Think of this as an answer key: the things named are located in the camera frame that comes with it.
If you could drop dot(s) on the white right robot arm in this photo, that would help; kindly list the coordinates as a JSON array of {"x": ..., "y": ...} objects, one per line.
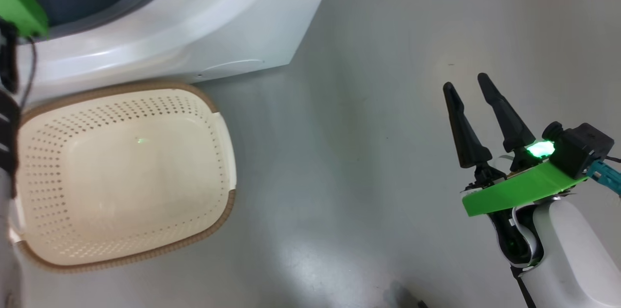
[{"x": 572, "y": 259}]

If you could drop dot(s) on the white front-load washing machine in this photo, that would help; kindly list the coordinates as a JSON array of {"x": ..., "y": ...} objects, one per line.
[{"x": 204, "y": 22}]

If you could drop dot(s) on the round drain filter cover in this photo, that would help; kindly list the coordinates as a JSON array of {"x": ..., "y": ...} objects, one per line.
[{"x": 233, "y": 68}]

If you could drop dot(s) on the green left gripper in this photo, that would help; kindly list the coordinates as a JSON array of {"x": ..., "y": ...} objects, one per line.
[{"x": 19, "y": 7}]

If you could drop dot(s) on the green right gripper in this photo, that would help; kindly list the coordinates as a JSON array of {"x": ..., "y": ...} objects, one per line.
[{"x": 524, "y": 191}]

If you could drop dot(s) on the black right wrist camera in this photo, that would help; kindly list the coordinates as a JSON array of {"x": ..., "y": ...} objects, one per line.
[{"x": 580, "y": 150}]

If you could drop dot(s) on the cream perforated laundry basket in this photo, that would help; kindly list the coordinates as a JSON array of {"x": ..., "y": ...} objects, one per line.
[{"x": 126, "y": 177}]

